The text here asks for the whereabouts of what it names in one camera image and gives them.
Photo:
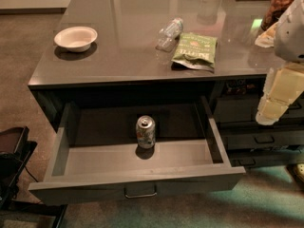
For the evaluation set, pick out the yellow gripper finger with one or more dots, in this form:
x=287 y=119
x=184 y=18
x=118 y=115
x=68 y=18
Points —
x=282 y=87

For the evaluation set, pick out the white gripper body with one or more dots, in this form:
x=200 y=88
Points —
x=291 y=35

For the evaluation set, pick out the silver green 7up can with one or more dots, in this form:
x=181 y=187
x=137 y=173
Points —
x=145 y=132

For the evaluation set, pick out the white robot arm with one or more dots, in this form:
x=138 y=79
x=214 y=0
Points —
x=289 y=39

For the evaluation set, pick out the cream napkin on counter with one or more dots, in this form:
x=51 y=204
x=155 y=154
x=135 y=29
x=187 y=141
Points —
x=266 y=39

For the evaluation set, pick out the right upper closed drawer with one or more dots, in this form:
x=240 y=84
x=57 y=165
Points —
x=243 y=108

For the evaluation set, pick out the closed drawer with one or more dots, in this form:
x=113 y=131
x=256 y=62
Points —
x=263 y=140
x=266 y=158
x=243 y=108

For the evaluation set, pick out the right middle closed drawer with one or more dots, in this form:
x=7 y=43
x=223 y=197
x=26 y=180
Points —
x=263 y=140

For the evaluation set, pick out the right lower closed drawer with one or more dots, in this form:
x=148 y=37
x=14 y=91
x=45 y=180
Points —
x=266 y=158

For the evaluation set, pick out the grey counter cabinet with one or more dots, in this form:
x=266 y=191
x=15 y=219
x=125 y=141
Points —
x=123 y=65

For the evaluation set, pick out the open grey top drawer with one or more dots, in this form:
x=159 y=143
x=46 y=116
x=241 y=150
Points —
x=96 y=154

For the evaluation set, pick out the glass snack jar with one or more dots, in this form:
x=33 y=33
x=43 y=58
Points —
x=275 y=10

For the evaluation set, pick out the green chip bag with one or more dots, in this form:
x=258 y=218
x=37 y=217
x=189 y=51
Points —
x=196 y=51

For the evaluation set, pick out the clear plastic water bottle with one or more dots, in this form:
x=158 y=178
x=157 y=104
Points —
x=169 y=34

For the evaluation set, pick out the white paper bowl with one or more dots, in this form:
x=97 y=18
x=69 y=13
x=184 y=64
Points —
x=76 y=39

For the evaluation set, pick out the black chair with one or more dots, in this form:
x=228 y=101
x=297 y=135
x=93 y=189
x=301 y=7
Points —
x=15 y=152

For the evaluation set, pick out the metal drawer handle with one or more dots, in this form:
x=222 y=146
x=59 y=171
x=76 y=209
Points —
x=139 y=191

